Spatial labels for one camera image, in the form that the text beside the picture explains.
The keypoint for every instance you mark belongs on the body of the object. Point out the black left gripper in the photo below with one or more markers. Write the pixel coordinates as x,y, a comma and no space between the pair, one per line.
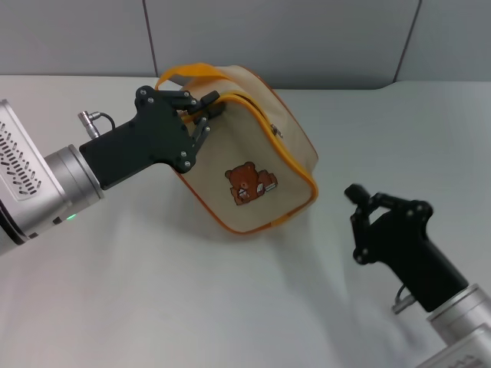
153,138

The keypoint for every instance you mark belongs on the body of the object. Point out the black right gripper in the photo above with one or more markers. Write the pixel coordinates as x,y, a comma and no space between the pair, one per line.
410,245

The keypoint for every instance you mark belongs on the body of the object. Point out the beige orange bear food bag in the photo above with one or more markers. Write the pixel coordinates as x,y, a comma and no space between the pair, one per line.
230,153

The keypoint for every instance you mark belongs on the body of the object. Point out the silver zipper pull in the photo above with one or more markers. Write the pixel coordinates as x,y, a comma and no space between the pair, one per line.
276,130

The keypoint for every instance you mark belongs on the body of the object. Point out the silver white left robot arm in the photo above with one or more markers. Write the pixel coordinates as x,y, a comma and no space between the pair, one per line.
23,199

